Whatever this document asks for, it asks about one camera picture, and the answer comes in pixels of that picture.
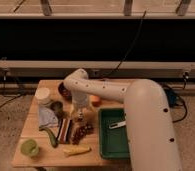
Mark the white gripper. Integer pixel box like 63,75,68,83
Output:
69,103,95,122

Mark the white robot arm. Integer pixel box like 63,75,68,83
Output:
64,69,183,171

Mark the small metal cup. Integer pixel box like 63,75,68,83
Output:
50,101,64,117

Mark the white plastic cup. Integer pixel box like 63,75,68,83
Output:
35,87,51,105

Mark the green plastic cup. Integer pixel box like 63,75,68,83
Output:
20,139,39,157

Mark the orange fruit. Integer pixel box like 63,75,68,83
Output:
90,95,101,107

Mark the purple grape bunch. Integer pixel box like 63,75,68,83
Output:
72,123,94,145

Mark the dark red bowl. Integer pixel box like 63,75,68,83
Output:
58,83,72,100

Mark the striped brown block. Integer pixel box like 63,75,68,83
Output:
57,119,72,144

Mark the grey folded cloth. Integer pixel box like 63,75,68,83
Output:
38,106,58,127

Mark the yellow corn cob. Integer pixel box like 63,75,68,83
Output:
63,146,91,156

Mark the wooden table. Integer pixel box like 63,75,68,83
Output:
12,78,139,168

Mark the green plastic tray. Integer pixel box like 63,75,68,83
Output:
99,108,130,159

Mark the black power cable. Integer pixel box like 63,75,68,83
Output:
161,83,188,124

